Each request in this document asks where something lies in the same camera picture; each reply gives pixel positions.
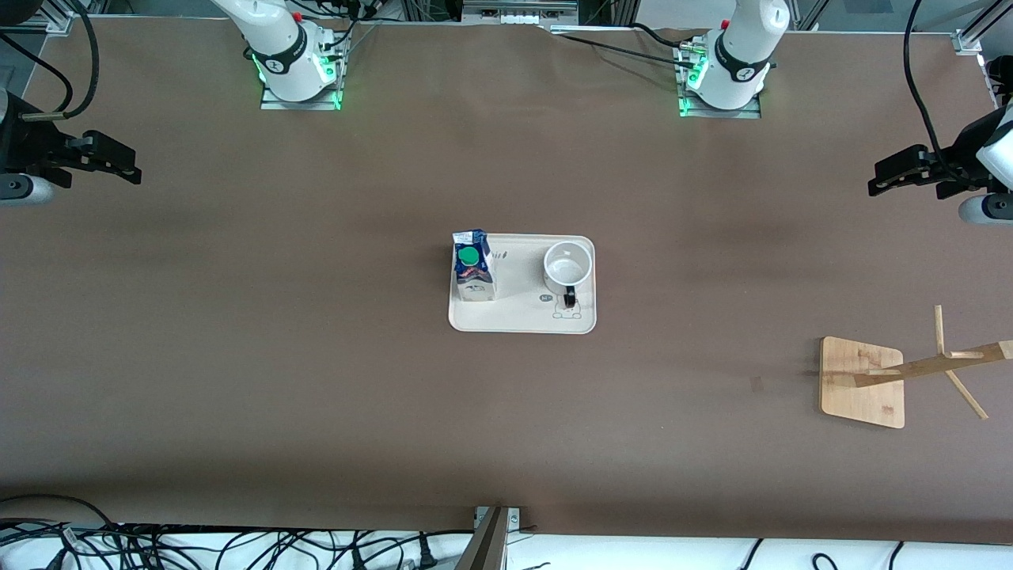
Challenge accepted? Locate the white mug with smiley face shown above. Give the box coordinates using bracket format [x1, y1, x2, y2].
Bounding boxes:
[543, 241, 594, 311]

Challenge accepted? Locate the blue white milk carton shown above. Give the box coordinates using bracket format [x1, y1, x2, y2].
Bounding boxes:
[452, 230, 496, 304]

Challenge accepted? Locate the wooden cup rack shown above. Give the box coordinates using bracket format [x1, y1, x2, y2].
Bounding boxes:
[820, 305, 1013, 430]

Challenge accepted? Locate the brown paper table cover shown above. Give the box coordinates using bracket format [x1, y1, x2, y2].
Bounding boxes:
[0, 16, 1013, 547]

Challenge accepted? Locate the cream tray with bear print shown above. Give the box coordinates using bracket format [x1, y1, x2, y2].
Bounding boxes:
[448, 234, 597, 335]

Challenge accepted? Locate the white power strip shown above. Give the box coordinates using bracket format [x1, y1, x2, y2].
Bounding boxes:
[462, 0, 579, 25]

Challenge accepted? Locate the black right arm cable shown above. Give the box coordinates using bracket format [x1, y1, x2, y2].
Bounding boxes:
[20, 0, 101, 121]

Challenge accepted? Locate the aluminium frame profile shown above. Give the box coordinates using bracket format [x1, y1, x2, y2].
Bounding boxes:
[0, 6, 77, 37]
[952, 0, 1013, 58]

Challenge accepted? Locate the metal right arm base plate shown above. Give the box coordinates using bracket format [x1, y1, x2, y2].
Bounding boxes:
[260, 47, 344, 112]

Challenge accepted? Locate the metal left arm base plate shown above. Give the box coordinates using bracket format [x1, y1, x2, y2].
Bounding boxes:
[675, 44, 763, 120]

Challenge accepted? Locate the grey aluminium post with bracket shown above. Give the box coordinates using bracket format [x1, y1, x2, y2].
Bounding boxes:
[457, 506, 522, 570]

